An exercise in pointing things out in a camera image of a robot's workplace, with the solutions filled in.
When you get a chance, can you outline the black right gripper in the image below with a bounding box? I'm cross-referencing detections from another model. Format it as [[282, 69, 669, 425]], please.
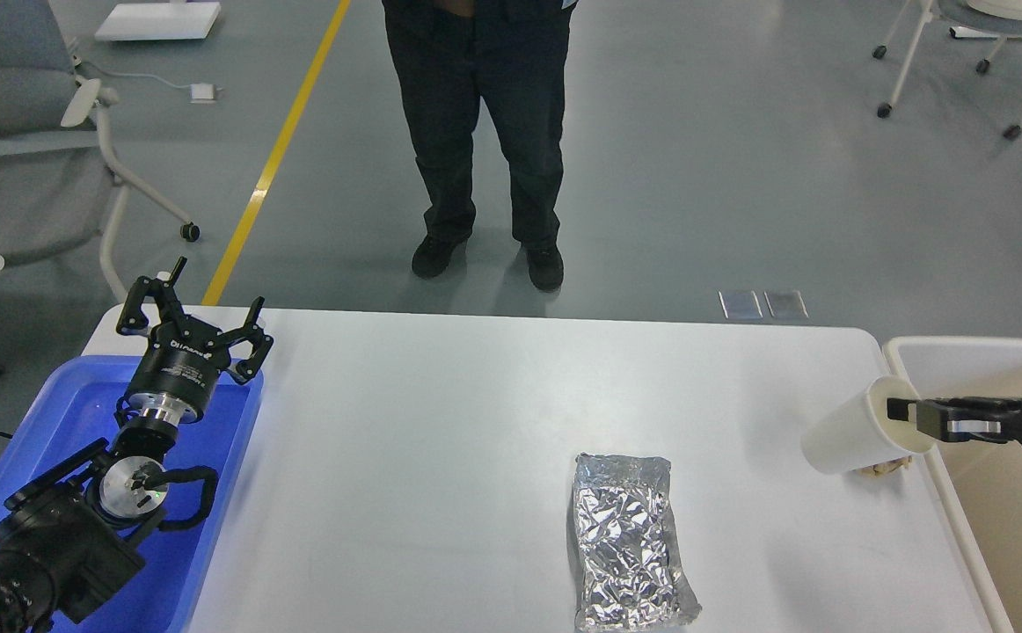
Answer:
[[886, 397, 1022, 447]]

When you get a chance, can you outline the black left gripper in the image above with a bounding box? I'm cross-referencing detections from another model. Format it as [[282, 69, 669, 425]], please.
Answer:
[[117, 258, 274, 425]]

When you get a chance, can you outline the white paper cup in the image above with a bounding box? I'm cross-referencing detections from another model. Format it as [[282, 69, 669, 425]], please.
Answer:
[[800, 376, 936, 474]]

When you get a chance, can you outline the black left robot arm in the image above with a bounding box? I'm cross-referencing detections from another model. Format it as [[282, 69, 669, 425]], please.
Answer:
[[0, 258, 274, 632]]

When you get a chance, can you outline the crumpled brown paper ball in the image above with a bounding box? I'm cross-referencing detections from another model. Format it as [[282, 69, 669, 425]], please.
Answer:
[[854, 456, 913, 478]]

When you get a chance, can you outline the blue plastic bin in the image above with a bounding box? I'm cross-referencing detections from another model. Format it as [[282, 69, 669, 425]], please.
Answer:
[[0, 355, 265, 632]]

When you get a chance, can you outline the beige plastic bin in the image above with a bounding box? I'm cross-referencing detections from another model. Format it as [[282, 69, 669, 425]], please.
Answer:
[[884, 337, 1022, 632]]

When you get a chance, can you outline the right metal floor plate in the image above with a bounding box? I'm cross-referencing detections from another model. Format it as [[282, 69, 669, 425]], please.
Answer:
[[763, 291, 810, 321]]

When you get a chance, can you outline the metal floor plate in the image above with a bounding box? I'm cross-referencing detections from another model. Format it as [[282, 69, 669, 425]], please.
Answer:
[[719, 291, 764, 321], [763, 291, 810, 321]]

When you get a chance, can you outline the left metal floor plate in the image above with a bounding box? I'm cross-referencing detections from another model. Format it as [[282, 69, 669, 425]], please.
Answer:
[[719, 291, 764, 321]]

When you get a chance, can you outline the grey office chair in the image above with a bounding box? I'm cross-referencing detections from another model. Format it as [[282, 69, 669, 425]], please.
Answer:
[[0, 1, 201, 299]]

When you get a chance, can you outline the white flat floor board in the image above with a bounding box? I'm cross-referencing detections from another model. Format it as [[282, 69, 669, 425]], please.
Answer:
[[94, 1, 222, 41]]

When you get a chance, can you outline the silver foil bag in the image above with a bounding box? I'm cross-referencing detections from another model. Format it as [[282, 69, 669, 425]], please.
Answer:
[[570, 454, 703, 632]]

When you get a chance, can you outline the person in black trousers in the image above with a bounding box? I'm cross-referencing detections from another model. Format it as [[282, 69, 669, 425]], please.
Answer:
[[381, 0, 575, 293]]

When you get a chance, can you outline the white chair with castors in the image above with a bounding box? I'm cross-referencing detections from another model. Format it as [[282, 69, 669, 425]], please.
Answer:
[[872, 0, 1022, 140]]

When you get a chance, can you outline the white power adapter with cable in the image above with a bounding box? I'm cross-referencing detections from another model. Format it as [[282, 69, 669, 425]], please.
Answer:
[[77, 57, 221, 104]]

